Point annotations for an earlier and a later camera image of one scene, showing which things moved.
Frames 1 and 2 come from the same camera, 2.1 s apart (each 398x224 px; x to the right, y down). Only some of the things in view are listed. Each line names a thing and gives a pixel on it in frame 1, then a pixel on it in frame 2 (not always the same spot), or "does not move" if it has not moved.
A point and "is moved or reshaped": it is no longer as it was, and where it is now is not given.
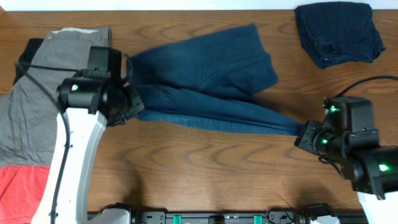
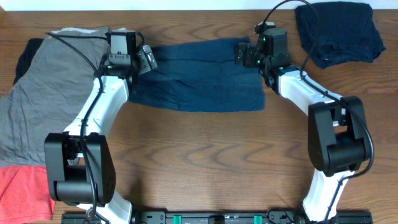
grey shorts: (30, 112) does not move
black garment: (27, 58) does not move
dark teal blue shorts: (211, 80) is moved or reshaped
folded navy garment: (331, 32) does not move
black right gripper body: (322, 142) -> (250, 61)
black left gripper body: (134, 101) -> (137, 62)
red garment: (22, 188) does not move
